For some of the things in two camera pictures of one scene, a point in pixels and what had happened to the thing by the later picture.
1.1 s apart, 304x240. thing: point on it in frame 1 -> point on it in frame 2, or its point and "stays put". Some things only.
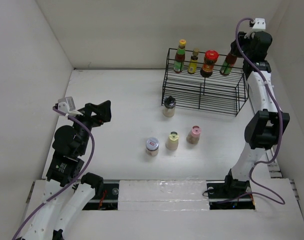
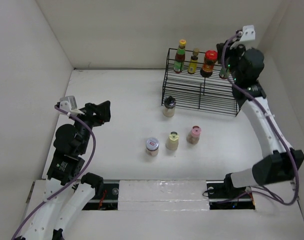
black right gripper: [242, 39] -> [239, 47]
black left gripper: [103, 111] stays put
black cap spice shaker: [169, 106] stays put
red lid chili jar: [211, 57] stays put
